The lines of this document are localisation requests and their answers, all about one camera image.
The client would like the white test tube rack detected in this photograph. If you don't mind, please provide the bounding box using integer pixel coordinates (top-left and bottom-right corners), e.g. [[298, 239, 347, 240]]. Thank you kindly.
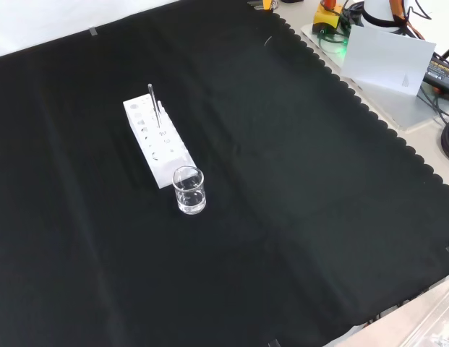
[[122, 93, 195, 190]]

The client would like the small clear glass beaker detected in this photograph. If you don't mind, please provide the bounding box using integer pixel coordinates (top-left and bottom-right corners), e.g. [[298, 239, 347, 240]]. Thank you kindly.
[[171, 166, 208, 216]]

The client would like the black scalloped bench cloth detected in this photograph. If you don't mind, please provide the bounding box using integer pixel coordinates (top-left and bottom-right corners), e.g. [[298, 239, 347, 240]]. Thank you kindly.
[[0, 0, 449, 347]]

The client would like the hex key set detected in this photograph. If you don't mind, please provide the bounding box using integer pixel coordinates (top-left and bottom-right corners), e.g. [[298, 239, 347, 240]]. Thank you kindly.
[[247, 0, 280, 12]]

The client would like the yellow stop button box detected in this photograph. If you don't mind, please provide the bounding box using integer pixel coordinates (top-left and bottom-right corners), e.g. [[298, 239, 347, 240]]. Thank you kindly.
[[312, 0, 344, 33]]

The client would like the pale white board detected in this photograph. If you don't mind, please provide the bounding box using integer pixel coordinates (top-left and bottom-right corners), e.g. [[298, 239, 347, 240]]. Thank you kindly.
[[341, 24, 437, 97]]

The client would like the black power adapter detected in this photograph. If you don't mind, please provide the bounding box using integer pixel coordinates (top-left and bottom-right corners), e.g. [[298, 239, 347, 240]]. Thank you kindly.
[[422, 52, 449, 96]]

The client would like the green cable on plate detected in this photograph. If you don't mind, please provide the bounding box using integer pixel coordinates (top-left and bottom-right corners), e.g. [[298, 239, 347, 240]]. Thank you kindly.
[[317, 29, 350, 54]]

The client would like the grey metal base plate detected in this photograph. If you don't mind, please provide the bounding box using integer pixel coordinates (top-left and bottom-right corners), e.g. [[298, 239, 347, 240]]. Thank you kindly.
[[299, 20, 448, 132]]

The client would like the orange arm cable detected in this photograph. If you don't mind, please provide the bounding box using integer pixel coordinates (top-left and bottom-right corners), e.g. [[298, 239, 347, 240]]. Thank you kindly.
[[388, 0, 427, 41]]

